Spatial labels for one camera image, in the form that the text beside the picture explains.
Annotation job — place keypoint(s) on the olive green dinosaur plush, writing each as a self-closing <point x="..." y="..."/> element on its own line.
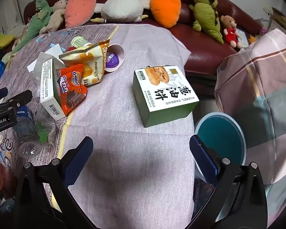
<point x="205" y="12"/>

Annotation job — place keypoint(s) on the light green dinosaur plush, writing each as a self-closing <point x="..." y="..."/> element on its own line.
<point x="35" y="21"/>

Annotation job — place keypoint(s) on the grey printed tablecloth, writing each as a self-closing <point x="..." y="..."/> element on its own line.
<point x="133" y="159"/>

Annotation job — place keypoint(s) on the dark red sofa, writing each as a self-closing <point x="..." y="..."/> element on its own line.
<point x="200" y="52"/>

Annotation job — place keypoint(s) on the orange snack packet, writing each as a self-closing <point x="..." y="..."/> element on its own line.
<point x="71" y="88"/>

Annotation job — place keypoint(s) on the green white food box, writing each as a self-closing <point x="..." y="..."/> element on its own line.
<point x="166" y="93"/>

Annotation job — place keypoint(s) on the white carton box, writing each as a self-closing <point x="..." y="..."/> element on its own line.
<point x="47" y="85"/>

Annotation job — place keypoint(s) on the white goose plush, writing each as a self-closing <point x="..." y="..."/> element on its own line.
<point x="121" y="9"/>

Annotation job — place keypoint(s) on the checked blanket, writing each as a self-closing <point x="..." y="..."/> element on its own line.
<point x="264" y="76"/>

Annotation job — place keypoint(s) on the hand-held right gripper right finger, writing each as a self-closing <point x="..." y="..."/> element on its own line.
<point x="205" y="158"/>

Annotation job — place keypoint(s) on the pink carrot plush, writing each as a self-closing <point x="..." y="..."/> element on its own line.
<point x="81" y="4"/>

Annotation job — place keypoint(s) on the yellow white snack bag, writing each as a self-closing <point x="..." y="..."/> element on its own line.
<point x="93" y="59"/>

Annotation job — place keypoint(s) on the clear plastic bottle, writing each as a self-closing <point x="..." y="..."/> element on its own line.
<point x="26" y="133"/>

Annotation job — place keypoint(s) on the orange carrot plush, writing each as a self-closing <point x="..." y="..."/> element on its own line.
<point x="164" y="7"/>

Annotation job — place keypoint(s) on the pink paper cup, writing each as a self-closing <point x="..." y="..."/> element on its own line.
<point x="112" y="59"/>

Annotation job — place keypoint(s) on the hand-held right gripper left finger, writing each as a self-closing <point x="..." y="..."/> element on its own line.
<point x="79" y="157"/>

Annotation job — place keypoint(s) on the teal trash bin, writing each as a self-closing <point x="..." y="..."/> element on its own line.
<point x="219" y="136"/>

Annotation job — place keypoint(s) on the light blue picture book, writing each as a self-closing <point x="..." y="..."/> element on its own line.
<point x="242" y="37"/>

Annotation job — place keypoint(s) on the yellow plush toy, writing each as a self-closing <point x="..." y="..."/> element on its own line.
<point x="0" y="43"/>

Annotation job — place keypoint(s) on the brown teddy bear red clothes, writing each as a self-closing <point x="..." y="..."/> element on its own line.
<point x="230" y="32"/>

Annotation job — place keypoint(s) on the beige plush doll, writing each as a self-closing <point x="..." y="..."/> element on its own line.
<point x="54" y="16"/>

